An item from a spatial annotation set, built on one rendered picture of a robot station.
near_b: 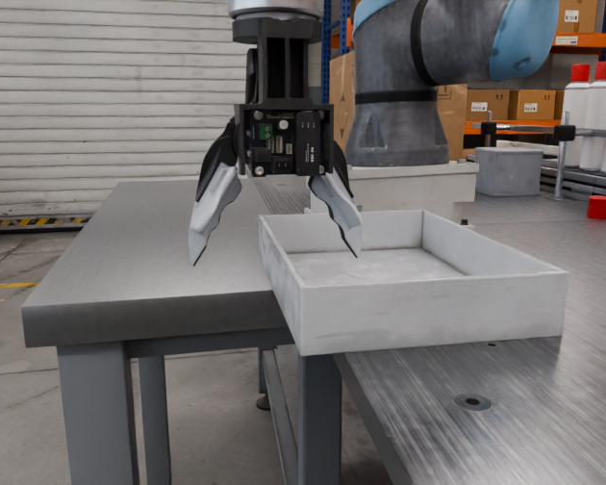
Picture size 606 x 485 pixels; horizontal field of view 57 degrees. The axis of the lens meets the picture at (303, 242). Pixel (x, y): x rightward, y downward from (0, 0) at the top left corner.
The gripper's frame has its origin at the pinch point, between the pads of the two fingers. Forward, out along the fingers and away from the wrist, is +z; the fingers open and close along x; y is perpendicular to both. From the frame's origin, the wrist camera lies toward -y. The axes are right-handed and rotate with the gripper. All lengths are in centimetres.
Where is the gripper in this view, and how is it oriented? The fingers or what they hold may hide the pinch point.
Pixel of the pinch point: (275, 261)
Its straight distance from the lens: 51.1
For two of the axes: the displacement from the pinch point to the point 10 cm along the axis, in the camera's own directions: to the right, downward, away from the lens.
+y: 1.8, 2.3, -9.6
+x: 9.8, -0.4, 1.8
